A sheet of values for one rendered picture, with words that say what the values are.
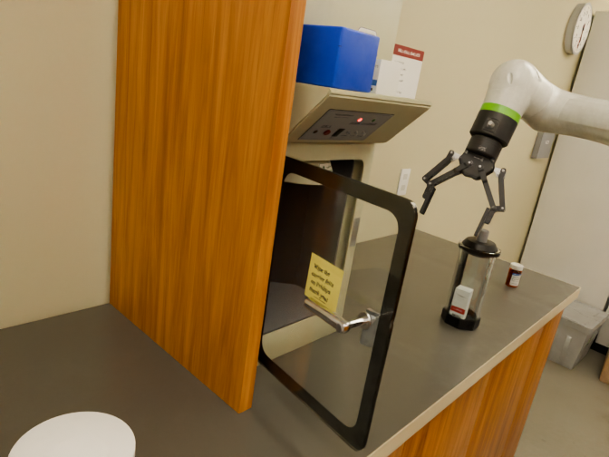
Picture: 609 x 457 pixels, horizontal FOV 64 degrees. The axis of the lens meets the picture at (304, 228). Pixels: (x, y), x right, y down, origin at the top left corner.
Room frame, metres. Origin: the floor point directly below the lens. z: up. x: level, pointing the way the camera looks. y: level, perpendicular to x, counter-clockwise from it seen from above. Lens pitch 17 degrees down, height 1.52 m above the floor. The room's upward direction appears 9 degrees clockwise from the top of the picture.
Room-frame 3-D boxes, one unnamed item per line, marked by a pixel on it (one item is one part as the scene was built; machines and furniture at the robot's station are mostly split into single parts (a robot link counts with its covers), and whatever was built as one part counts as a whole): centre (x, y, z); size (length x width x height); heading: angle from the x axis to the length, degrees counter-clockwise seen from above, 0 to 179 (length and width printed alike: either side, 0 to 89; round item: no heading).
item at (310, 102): (0.92, -0.07, 1.46); 0.32 x 0.12 x 0.10; 139
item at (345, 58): (0.85, -0.01, 1.56); 0.10 x 0.10 x 0.09; 49
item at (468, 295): (1.23, -0.47, 1.06); 0.11 x 0.11 x 0.21
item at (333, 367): (0.72, -0.04, 1.19); 0.30 x 0.01 x 0.40; 42
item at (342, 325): (0.64, -0.06, 1.20); 0.10 x 0.05 x 0.03; 42
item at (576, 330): (3.06, -1.74, 0.17); 0.60 x 0.42 x 0.33; 47
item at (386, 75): (0.96, -0.10, 1.54); 0.05 x 0.05 x 0.06; 33
